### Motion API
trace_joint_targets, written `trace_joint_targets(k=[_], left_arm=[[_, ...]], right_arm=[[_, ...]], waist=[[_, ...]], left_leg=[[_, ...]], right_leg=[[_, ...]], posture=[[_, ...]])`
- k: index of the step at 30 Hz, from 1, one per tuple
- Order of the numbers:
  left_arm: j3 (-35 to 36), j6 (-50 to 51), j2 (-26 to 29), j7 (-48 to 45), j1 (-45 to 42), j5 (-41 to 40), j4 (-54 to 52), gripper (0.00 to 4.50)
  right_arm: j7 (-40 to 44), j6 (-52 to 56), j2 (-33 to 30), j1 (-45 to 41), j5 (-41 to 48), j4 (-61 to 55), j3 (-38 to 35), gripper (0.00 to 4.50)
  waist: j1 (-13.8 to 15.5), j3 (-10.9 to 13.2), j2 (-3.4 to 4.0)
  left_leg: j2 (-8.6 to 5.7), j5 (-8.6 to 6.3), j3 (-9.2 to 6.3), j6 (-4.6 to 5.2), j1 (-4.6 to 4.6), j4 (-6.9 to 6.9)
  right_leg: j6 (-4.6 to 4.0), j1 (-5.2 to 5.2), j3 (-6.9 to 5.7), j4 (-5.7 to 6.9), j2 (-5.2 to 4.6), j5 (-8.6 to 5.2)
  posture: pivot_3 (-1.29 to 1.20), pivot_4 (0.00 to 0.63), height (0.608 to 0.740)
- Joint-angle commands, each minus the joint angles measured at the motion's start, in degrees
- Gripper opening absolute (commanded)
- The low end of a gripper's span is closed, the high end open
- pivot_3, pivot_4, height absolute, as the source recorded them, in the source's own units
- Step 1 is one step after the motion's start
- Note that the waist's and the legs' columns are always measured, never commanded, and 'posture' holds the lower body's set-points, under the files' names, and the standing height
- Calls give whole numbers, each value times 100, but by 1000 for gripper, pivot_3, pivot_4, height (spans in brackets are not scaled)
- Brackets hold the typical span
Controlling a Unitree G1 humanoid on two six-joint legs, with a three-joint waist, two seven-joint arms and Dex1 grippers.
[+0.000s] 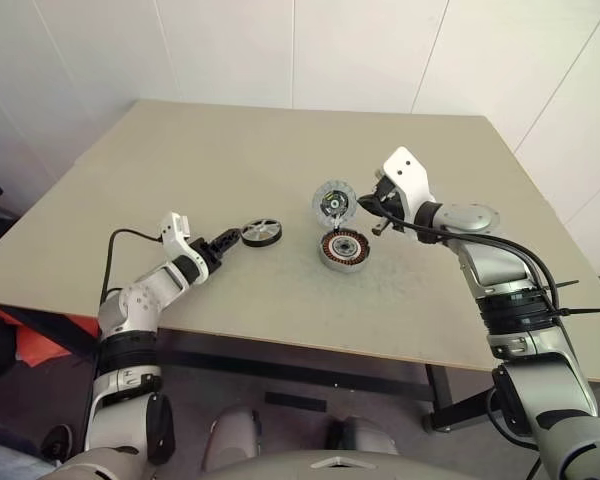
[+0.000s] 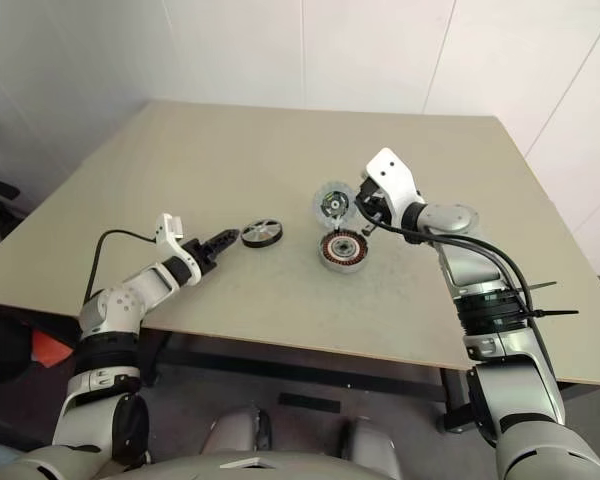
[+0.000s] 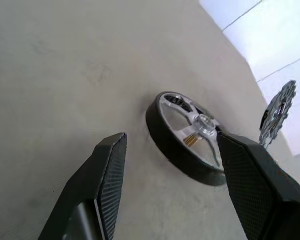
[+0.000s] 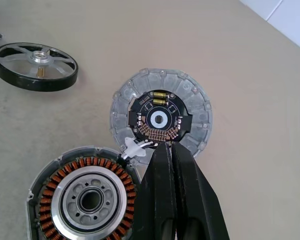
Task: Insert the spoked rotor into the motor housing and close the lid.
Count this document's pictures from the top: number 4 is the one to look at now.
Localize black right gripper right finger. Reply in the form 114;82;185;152
170;142;231;240

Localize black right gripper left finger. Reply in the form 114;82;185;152
133;142;177;240

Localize black rimmed silver spoked rotor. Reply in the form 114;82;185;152
0;42;79;91

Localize grey round hinged housing lid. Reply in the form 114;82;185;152
109;67;214;166

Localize grey motor housing copper windings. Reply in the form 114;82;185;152
23;146;143;240

